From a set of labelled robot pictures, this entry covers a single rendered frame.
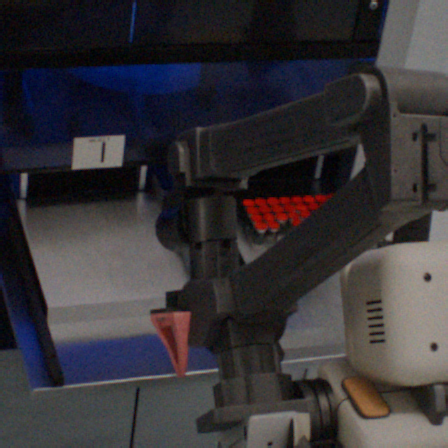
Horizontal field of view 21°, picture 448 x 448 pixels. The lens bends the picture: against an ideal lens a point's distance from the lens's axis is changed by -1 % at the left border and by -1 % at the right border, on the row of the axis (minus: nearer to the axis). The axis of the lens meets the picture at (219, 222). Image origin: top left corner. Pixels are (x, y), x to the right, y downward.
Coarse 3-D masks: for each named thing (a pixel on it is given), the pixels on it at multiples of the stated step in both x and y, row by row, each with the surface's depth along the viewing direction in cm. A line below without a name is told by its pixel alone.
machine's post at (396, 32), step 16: (400, 0) 204; (416, 0) 205; (384, 16) 206; (400, 16) 206; (416, 16) 207; (384, 32) 207; (400, 32) 208; (384, 48) 209; (400, 48) 210; (384, 64) 211; (400, 64) 212; (352, 160) 222; (336, 176) 230; (352, 176) 224
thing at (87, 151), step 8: (112, 136) 202; (120, 136) 203; (80, 144) 201; (88, 144) 202; (96, 144) 202; (112, 144) 203; (120, 144) 204; (80, 152) 202; (88, 152) 203; (96, 152) 203; (112, 152) 204; (120, 152) 205; (80, 160) 203; (88, 160) 204; (96, 160) 204; (104, 160) 205; (112, 160) 205; (120, 160) 206; (72, 168) 204
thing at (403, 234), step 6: (402, 228) 186; (408, 228) 186; (414, 228) 186; (420, 228) 185; (426, 228) 186; (396, 234) 187; (402, 234) 186; (408, 234) 186; (414, 234) 186; (420, 234) 186; (426, 234) 187; (390, 240) 194; (396, 240) 188; (402, 240) 187; (408, 240) 186; (414, 240) 186; (420, 240) 186; (426, 240) 187; (378, 246) 193; (384, 246) 192
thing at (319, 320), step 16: (240, 240) 212; (240, 256) 204; (256, 256) 209; (320, 288) 204; (336, 288) 204; (304, 304) 200; (320, 304) 200; (336, 304) 201; (288, 320) 196; (304, 320) 196; (320, 320) 197; (336, 320) 197; (288, 336) 189; (304, 336) 190; (320, 336) 191; (336, 336) 192
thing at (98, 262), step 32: (128, 192) 220; (160, 192) 216; (32, 224) 208; (64, 224) 209; (96, 224) 211; (128, 224) 212; (32, 256) 196; (64, 256) 202; (96, 256) 203; (128, 256) 204; (160, 256) 205; (64, 288) 195; (96, 288) 196; (128, 288) 197; (160, 288) 198; (64, 320) 188; (96, 320) 190
